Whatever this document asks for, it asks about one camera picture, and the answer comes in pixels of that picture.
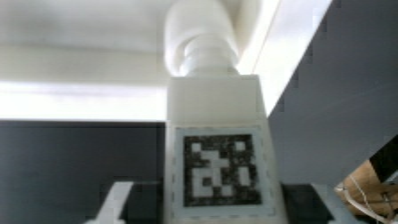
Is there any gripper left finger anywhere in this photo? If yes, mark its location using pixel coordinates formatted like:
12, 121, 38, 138
86, 181, 133, 224

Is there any white square tabletop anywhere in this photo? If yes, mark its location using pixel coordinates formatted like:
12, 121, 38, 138
0, 0, 333, 121

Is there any white table leg with tag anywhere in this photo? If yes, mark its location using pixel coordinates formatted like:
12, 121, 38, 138
163, 35, 287, 224

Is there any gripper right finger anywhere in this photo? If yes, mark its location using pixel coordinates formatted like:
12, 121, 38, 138
312, 184, 365, 224

